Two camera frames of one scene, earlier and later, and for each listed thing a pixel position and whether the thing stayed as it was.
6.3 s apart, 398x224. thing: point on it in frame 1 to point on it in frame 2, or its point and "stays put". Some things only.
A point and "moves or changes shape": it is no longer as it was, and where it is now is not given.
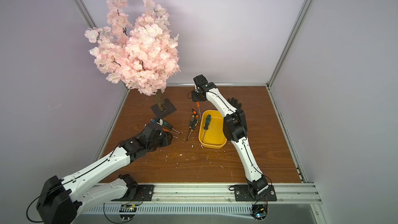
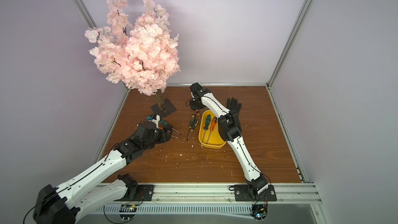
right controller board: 259,211 stays put
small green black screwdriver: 167,125 stays put
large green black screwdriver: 207,125 stays put
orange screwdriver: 198,105 moves or changes shape
